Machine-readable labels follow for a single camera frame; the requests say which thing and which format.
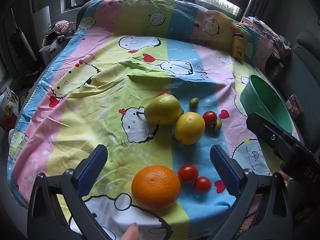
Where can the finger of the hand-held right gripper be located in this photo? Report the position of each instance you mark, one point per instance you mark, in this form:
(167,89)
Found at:
(270,135)

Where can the pink patterned clothes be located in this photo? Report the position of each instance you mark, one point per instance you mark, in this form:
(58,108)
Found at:
(265,32)

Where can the pile of clothes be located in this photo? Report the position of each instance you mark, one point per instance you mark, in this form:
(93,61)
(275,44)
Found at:
(62,26)

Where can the yellow lemon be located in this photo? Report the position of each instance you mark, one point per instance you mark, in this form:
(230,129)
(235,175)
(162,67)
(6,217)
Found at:
(189,128)

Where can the grey chair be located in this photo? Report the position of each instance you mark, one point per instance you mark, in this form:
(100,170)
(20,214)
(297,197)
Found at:
(305,67)

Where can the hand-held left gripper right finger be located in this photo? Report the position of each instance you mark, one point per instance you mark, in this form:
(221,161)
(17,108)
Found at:
(225,171)

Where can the cardboard box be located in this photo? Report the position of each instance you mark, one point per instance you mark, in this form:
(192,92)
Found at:
(8,105)

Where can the green plastic basin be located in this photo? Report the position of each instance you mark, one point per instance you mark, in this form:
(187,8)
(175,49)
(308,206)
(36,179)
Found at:
(265,100)

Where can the orange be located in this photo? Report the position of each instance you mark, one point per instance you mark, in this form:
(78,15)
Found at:
(155,187)

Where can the white board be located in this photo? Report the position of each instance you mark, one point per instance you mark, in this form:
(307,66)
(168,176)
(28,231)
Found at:
(41,22)

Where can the small green kumquat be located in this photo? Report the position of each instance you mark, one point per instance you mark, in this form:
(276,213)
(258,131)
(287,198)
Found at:
(217,126)
(193,102)

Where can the yellow bottle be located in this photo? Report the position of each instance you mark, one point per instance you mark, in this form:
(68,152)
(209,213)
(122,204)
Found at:
(237,47)

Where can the person's left hand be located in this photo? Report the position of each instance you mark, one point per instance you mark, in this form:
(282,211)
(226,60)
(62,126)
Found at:
(130,233)

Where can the yellow pear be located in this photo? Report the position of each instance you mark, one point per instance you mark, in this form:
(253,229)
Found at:
(162,110)

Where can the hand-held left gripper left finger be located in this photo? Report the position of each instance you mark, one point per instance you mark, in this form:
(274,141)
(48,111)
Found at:
(92,166)

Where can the cartoon printed blanket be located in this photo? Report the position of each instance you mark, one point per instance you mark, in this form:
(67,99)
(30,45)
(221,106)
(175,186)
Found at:
(100,105)

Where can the red tomato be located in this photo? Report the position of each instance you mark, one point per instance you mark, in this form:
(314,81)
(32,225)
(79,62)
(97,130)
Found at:
(188,173)
(202,185)
(164,94)
(209,118)

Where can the red patterned packet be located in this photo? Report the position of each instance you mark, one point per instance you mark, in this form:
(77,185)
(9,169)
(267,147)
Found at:
(293,105)

